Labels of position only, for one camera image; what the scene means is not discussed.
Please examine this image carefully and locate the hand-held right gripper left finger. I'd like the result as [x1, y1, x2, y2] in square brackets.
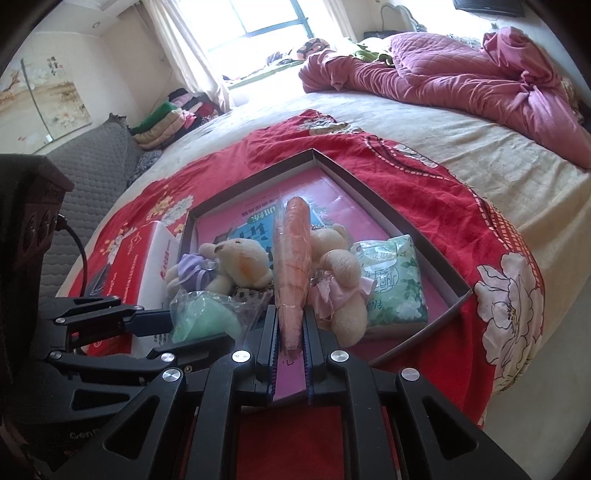
[60, 305, 280, 480]

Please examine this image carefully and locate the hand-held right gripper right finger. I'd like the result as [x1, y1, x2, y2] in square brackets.
[301, 308, 531, 480]

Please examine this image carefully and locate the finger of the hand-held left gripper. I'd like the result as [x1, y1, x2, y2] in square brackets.
[39, 295, 175, 345]
[45, 338, 242, 387]

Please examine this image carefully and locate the mint green cloth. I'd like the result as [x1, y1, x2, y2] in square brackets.
[170, 290, 273, 344]

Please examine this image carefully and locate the leopard print scrunchie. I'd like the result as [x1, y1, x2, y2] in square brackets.
[231, 285, 273, 308]

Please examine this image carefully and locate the teddy bear with pink dress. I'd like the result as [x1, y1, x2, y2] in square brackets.
[307, 224, 374, 347]

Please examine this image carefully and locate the orange towel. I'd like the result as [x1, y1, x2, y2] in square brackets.
[272, 196, 312, 365]

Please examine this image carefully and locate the teddy bear with purple dress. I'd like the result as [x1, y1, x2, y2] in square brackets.
[165, 237, 274, 301]

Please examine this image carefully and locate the green floral tissue packet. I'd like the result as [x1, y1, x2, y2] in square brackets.
[351, 234, 429, 329]

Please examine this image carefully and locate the dark brown shallow cardboard box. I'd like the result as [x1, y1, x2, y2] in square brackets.
[182, 147, 472, 365]

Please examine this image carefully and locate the red tissue box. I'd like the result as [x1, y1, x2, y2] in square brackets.
[54, 220, 182, 358]

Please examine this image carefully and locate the grey quilted headboard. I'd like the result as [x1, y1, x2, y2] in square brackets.
[39, 113, 144, 296]

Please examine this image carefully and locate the dark patterned pillow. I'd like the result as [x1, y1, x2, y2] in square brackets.
[127, 148, 163, 185]

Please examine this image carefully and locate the stack of folded clothes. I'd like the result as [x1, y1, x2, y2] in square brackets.
[130, 89, 222, 151]

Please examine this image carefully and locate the red floral blanket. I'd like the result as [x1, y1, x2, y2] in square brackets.
[55, 108, 546, 480]

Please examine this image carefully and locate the cream curtain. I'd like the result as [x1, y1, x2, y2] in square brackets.
[143, 0, 232, 112]
[323, 0, 358, 42]

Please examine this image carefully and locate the bed with beige sheet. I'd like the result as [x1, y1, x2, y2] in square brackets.
[111, 88, 591, 416]

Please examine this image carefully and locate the orange patterned folded blanket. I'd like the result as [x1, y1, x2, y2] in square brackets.
[298, 38, 331, 58]

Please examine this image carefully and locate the pink quilted duvet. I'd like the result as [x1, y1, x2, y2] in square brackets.
[299, 25, 585, 139]

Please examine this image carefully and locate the window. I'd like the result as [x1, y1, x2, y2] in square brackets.
[208, 0, 333, 51]

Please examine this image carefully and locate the heart shaped mirror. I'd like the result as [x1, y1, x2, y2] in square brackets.
[381, 2, 414, 33]

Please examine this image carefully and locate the black flat television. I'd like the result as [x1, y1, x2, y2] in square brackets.
[452, 0, 525, 18]

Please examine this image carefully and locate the black cable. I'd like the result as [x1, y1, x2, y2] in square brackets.
[55, 217, 90, 298]

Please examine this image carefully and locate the floral wall painting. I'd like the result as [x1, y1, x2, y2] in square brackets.
[0, 55, 93, 155]

